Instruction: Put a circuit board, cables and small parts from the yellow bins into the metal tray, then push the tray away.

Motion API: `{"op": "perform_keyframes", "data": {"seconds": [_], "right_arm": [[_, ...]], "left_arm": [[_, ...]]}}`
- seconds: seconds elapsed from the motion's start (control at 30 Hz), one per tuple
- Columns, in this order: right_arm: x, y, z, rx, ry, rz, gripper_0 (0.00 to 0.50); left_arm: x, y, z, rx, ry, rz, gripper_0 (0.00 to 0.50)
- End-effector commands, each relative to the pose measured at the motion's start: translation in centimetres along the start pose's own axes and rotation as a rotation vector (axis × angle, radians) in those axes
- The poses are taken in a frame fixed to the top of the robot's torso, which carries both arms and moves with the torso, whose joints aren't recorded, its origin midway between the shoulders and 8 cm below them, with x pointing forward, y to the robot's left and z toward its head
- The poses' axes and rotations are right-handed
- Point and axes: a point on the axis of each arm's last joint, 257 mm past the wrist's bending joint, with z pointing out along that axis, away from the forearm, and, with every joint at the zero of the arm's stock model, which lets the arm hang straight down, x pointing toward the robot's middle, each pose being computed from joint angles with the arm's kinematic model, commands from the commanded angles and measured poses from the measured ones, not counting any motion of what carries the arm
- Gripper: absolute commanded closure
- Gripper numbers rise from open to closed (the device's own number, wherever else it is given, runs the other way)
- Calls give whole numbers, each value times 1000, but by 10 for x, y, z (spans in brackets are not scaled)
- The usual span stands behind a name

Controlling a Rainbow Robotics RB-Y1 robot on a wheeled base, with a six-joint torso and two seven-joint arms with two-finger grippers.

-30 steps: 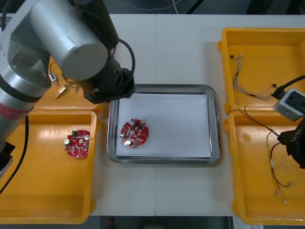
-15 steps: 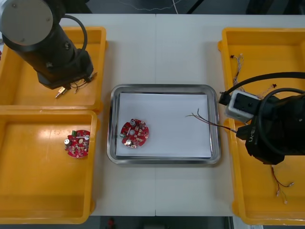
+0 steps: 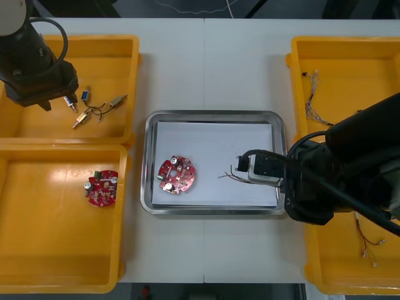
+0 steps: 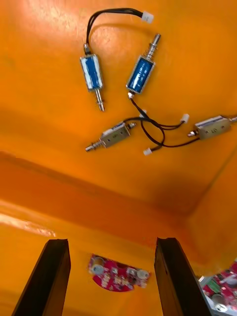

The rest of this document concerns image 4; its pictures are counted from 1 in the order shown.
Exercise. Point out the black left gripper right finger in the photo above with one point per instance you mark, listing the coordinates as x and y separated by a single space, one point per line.
176 286

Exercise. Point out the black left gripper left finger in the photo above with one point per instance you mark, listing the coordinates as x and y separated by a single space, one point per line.
45 284

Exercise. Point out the round red circuit board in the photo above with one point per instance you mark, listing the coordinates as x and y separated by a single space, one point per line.
112 276
222 288

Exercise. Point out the yellow-orange plastic bin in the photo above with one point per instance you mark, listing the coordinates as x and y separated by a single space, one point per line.
123 303
37 98

